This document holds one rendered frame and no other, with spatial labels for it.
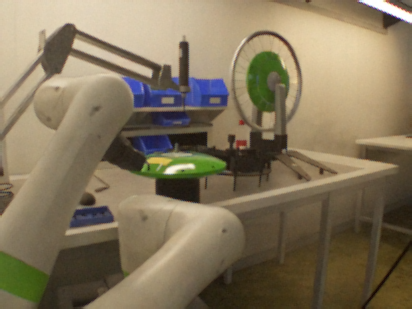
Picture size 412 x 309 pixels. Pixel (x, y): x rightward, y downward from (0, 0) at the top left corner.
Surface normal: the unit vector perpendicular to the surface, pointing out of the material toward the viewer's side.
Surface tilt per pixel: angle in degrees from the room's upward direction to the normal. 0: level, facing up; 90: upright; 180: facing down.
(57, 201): 75
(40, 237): 68
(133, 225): 88
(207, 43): 90
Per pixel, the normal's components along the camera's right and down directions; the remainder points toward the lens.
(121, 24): 0.55, 0.13
